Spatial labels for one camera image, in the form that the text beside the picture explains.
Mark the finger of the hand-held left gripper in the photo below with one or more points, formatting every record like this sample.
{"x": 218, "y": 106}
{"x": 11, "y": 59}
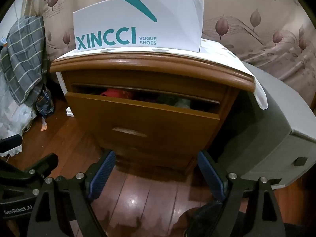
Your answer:
{"x": 37, "y": 164}

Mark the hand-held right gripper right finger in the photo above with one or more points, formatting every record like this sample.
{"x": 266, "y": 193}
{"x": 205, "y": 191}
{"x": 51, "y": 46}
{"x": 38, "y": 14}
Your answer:
{"x": 212, "y": 175}

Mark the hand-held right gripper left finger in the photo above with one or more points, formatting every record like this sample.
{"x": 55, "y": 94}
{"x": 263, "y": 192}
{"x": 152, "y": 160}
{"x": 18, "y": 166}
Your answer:
{"x": 102, "y": 175}

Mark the wooden drawer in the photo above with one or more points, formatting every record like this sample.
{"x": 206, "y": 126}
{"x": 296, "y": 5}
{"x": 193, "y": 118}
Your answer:
{"x": 135, "y": 118}

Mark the green garment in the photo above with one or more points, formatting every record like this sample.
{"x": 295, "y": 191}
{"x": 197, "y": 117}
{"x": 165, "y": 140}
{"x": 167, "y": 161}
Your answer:
{"x": 177, "y": 102}

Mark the red underwear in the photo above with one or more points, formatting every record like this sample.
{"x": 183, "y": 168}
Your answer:
{"x": 116, "y": 93}

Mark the orange wrapper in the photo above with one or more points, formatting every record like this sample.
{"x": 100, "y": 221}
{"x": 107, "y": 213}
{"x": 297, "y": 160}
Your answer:
{"x": 43, "y": 126}

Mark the white translucent cover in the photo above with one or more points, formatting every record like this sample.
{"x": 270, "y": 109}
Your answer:
{"x": 12, "y": 118}

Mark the blue snack bag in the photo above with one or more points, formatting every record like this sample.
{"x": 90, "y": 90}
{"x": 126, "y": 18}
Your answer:
{"x": 44, "y": 103}

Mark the white flat stack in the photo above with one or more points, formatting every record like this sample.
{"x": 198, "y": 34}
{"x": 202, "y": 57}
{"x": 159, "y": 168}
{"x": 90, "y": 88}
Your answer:
{"x": 70, "y": 111}

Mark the grey white appliance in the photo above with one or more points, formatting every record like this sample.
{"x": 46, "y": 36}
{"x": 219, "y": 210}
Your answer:
{"x": 271, "y": 118}

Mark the grey plaid cloth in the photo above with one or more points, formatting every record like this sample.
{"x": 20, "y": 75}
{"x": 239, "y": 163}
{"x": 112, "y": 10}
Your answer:
{"x": 22, "y": 54}

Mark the wooden nightstand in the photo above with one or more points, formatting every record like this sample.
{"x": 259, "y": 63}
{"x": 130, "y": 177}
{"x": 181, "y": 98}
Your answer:
{"x": 153, "y": 63}

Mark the white dotted cloth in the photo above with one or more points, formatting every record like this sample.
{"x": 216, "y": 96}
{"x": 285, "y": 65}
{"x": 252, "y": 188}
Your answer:
{"x": 222, "y": 51}

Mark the white shoe box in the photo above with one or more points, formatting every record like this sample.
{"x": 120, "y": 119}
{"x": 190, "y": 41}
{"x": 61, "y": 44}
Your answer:
{"x": 148, "y": 29}

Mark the leaf print curtain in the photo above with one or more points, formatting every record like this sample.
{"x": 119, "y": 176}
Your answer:
{"x": 246, "y": 5}

